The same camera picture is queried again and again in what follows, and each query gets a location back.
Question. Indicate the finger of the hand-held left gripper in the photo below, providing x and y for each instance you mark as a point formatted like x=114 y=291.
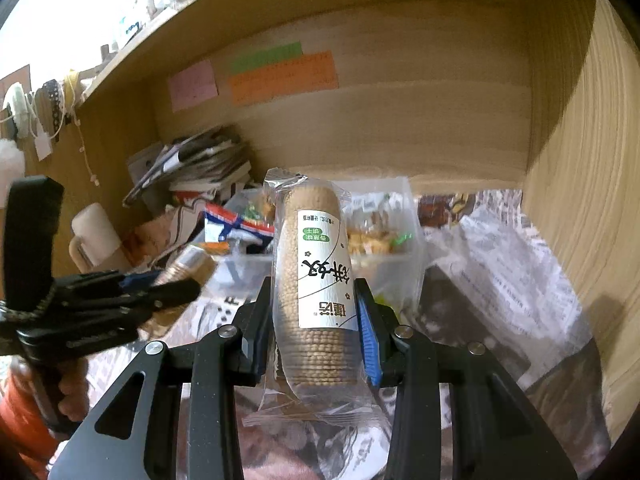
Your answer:
x=170 y=292
x=135 y=281

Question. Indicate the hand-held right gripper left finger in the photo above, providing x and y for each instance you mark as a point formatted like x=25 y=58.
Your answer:
x=257 y=330

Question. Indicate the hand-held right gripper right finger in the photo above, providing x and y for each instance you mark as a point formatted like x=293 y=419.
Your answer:
x=367 y=340

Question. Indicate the gold foil snack packet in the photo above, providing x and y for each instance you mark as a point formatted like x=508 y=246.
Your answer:
x=187 y=265

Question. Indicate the clear plastic container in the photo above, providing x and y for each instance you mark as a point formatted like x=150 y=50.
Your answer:
x=395 y=270

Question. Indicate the red white blue snack packet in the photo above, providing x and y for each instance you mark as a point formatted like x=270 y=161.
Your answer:
x=235 y=225

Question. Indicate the clear cracker packet green trim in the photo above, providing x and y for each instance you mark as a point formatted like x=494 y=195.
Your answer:
x=375 y=240

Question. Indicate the round biscuit roll packet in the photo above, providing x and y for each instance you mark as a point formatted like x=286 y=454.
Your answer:
x=310 y=240

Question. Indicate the person's left hand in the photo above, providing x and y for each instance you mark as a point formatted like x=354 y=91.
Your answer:
x=75 y=390

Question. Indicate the beige mug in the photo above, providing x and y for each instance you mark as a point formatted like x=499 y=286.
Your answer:
x=95 y=230

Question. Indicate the white fluffy puff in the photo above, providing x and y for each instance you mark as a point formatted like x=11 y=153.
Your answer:
x=11 y=157

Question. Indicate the white paper tag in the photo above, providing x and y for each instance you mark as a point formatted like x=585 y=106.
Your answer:
x=44 y=145

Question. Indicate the patterned ribbon roll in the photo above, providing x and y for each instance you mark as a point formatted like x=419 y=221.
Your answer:
x=50 y=105

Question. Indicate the stack of magazines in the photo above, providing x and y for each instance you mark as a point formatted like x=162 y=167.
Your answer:
x=200 y=160

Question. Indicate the yellow ribbon roll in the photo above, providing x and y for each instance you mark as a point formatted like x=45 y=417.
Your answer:
x=72 y=85

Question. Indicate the brown cardboard box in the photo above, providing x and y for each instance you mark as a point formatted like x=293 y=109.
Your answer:
x=12 y=77

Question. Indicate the pink sticky note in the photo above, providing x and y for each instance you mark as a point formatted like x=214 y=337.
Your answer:
x=192 y=85

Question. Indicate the wooden desk shelf unit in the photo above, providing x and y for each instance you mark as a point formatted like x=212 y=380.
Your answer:
x=400 y=125

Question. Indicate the orange sticky note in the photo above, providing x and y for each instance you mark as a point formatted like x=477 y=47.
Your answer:
x=285 y=80

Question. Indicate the green sticky note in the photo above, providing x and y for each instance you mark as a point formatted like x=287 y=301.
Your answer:
x=265 y=57

